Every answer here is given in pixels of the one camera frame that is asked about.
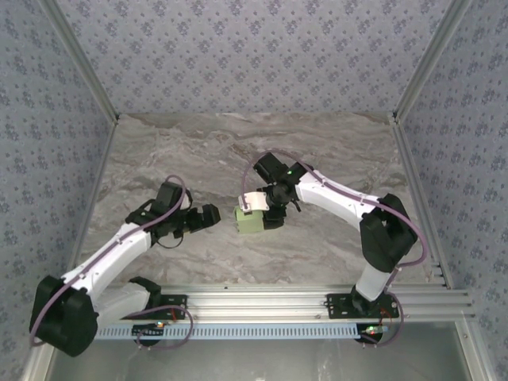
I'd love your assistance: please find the green paper box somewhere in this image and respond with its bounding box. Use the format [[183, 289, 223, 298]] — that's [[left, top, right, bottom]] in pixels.
[[233, 206, 266, 237]]

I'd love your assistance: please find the left control board with LED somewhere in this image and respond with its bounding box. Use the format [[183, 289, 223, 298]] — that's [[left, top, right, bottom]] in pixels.
[[132, 321, 167, 339]]

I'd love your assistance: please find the control board with led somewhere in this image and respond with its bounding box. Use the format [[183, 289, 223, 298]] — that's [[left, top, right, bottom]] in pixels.
[[358, 323, 392, 343], [132, 321, 167, 339]]

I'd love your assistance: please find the grey metal panel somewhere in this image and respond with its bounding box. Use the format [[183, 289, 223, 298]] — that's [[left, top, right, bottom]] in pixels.
[[23, 320, 495, 381]]

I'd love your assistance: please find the right control board with LED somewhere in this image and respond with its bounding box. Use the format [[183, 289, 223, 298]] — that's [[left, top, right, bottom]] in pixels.
[[358, 323, 392, 343]]

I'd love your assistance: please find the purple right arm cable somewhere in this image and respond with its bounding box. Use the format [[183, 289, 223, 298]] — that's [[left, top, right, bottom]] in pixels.
[[241, 147, 429, 279]]

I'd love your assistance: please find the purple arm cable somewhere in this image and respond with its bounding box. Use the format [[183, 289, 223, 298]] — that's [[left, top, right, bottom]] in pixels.
[[29, 174, 187, 348], [241, 147, 429, 279]]

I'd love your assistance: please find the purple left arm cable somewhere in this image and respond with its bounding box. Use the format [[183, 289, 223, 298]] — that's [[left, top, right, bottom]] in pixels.
[[29, 174, 187, 348]]

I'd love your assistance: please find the aluminium left side rail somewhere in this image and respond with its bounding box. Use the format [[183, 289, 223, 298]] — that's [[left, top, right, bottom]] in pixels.
[[69, 114, 121, 275]]

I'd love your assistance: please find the aluminium cross rail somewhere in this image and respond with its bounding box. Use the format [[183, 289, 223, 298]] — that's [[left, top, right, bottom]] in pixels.
[[94, 283, 476, 321]]

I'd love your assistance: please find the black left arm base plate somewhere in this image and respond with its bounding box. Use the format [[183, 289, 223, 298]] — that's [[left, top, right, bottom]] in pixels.
[[126, 293, 188, 320]]

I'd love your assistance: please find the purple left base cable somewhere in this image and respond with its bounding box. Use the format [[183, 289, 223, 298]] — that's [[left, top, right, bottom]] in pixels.
[[125, 301, 194, 353]]

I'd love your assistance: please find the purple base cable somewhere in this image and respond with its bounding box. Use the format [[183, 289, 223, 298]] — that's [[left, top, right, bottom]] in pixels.
[[125, 301, 194, 353], [363, 293, 406, 349]]

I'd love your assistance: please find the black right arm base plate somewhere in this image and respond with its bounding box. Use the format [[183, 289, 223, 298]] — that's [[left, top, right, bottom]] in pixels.
[[325, 292, 400, 320]]

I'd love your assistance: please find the light blue slotted cable duct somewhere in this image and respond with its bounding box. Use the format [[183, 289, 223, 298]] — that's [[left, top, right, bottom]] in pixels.
[[94, 323, 384, 341]]

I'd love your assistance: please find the aluminium right side rail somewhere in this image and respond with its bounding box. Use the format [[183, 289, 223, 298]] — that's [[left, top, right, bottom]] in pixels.
[[391, 114, 456, 293]]

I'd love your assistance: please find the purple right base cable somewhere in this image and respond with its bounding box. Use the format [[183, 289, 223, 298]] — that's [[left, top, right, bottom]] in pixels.
[[363, 293, 406, 349]]

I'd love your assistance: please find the aluminium left corner post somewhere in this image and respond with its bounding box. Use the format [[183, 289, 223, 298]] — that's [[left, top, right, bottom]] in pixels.
[[39, 0, 121, 123]]

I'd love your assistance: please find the aluminium corner post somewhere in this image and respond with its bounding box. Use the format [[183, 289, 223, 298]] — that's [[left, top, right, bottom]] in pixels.
[[39, 0, 121, 123], [391, 0, 475, 124]]

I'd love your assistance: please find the aluminium right corner post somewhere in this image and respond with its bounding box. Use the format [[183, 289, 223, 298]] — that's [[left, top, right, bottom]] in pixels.
[[391, 0, 475, 124]]

